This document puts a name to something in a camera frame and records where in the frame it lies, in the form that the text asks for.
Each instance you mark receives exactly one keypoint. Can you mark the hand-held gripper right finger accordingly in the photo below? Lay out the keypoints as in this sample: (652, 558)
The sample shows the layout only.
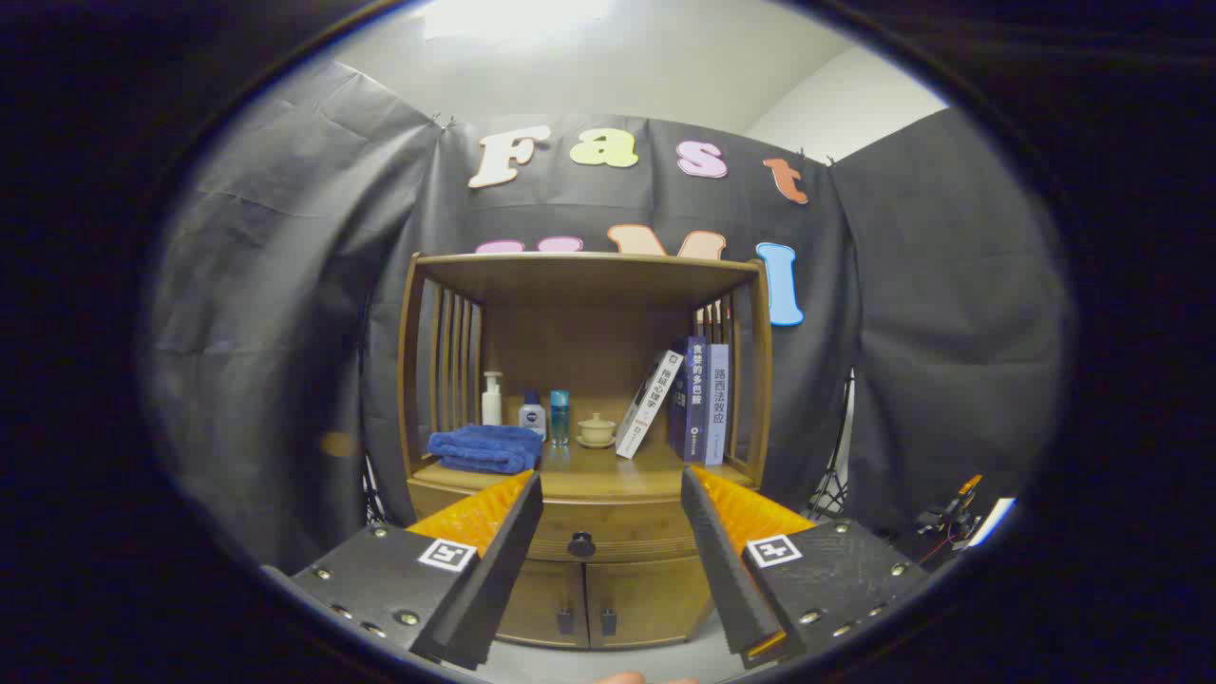
(727, 579)

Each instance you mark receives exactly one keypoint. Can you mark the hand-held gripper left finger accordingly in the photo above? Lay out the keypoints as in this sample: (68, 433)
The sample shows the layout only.
(494, 579)

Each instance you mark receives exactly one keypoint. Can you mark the wooden cabinet door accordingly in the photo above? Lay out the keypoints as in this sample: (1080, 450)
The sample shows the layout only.
(541, 598)
(655, 594)

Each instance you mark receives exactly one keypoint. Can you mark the wooden countertop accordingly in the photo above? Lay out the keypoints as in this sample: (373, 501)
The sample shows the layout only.
(589, 472)

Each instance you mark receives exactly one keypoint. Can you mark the wooden cabinet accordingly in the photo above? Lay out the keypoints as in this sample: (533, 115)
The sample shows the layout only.
(589, 351)

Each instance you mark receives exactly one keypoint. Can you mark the folded blue towel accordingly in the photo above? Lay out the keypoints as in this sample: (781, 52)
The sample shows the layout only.
(484, 446)

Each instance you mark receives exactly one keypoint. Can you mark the black tripod stand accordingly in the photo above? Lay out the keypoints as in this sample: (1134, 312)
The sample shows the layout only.
(831, 484)
(375, 494)

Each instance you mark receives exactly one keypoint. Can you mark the white bottle with blue cap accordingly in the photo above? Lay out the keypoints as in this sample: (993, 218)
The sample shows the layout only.
(532, 418)

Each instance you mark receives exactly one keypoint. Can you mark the clear blue bottle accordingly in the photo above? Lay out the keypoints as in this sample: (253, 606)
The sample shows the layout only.
(560, 418)

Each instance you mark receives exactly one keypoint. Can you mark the white pump bottle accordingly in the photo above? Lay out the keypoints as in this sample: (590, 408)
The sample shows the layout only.
(491, 404)

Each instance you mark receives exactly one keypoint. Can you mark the pale grey book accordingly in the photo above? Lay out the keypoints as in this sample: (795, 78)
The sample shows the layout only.
(718, 404)

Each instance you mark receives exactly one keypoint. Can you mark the cream lidded teacup with saucer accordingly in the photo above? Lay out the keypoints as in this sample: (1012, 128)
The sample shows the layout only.
(597, 429)

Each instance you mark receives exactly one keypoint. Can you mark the dark blue book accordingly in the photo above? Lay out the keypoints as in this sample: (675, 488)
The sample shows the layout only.
(689, 399)

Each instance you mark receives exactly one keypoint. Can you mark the white book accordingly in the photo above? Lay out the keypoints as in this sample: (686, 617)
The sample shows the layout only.
(646, 408)

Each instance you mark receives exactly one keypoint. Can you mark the black and orange tool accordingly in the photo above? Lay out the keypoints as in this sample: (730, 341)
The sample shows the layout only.
(950, 518)

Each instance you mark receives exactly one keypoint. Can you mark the white flat object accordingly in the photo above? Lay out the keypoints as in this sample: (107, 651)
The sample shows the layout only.
(993, 521)

